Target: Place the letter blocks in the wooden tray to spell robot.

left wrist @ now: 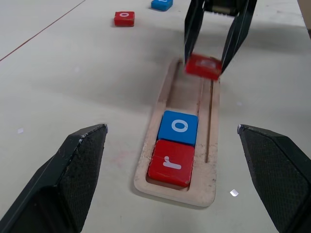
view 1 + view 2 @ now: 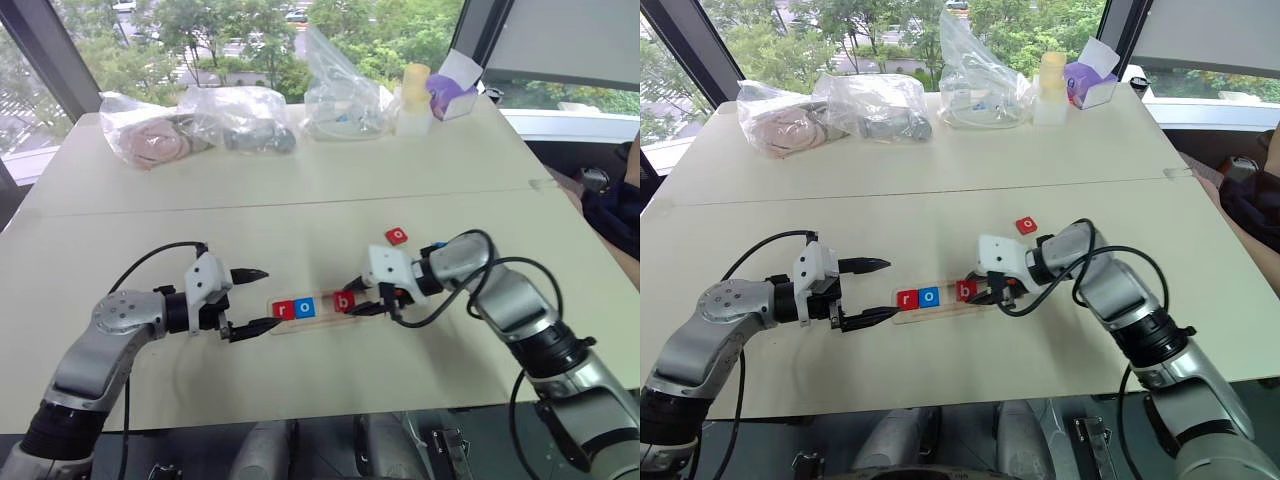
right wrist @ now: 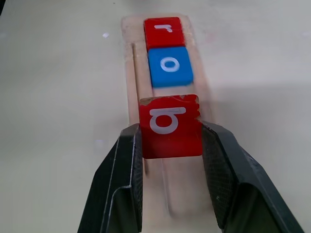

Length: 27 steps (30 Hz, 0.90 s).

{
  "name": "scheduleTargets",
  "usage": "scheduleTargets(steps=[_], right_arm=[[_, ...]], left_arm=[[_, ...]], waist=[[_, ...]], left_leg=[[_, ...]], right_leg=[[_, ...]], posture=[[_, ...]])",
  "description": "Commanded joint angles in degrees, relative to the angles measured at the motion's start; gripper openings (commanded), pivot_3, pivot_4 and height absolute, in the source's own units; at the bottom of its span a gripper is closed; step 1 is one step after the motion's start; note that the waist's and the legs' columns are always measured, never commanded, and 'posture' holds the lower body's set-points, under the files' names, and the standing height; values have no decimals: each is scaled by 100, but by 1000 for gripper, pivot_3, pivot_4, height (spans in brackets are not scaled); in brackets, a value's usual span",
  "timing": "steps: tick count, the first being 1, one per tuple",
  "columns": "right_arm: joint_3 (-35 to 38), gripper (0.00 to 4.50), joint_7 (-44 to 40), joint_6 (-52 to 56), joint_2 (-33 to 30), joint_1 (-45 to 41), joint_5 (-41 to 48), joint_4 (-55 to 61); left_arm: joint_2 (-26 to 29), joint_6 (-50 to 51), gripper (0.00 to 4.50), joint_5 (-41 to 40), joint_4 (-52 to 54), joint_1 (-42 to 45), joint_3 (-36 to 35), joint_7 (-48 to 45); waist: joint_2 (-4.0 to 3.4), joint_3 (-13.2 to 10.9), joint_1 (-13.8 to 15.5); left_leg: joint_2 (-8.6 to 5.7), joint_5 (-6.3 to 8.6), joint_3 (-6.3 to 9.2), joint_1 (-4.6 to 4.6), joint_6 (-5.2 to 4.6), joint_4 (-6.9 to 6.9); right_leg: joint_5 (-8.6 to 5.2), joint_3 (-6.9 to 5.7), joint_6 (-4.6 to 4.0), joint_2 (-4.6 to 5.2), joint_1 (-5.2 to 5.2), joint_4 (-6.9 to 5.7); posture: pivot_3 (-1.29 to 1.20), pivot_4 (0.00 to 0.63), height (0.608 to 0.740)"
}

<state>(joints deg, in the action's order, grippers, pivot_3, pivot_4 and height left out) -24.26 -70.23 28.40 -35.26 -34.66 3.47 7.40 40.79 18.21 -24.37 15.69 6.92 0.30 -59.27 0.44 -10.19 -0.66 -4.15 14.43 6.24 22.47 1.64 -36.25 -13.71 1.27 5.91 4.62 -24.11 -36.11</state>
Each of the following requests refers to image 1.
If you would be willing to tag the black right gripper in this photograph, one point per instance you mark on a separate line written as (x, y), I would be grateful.
(222, 7)

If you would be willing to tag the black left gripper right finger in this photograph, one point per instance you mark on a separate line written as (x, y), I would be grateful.
(279, 179)

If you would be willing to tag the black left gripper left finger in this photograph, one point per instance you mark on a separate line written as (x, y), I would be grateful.
(60, 184)

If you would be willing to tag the red letter block b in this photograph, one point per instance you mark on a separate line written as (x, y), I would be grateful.
(203, 67)

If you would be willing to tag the blue letter block t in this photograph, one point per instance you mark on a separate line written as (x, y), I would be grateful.
(161, 4)

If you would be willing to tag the long wooden letter tray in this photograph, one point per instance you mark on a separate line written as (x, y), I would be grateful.
(192, 97)

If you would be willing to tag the red letter block o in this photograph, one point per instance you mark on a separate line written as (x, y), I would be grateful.
(124, 18)

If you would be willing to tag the blue letter block o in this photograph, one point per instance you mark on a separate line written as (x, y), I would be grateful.
(178, 127)

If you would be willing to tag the red letter block r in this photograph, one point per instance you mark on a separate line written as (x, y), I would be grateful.
(171, 163)

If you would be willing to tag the small white paper scrap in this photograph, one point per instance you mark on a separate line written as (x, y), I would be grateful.
(233, 192)

